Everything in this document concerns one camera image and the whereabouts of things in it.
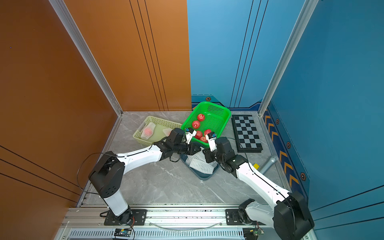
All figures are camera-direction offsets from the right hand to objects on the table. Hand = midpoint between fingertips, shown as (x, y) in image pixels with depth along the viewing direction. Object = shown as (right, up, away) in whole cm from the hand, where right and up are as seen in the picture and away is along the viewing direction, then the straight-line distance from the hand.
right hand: (204, 150), depth 82 cm
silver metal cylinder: (+39, -10, +7) cm, 41 cm away
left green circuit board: (-40, -38, -10) cm, 56 cm away
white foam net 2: (-3, -3, +1) cm, 4 cm away
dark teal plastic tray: (-2, -14, 0) cm, 14 cm away
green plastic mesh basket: (+4, +22, +35) cm, 42 cm away
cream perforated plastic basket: (-32, +8, +24) cm, 41 cm away
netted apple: (0, +5, +15) cm, 16 cm away
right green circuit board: (+22, -38, -11) cm, 45 cm away
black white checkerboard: (+30, +5, +18) cm, 35 cm away
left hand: (-1, +1, +2) cm, 2 cm away
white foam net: (-2, -9, 0) cm, 9 cm away
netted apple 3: (-25, +9, +26) cm, 37 cm away
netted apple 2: (-38, +10, +20) cm, 44 cm away
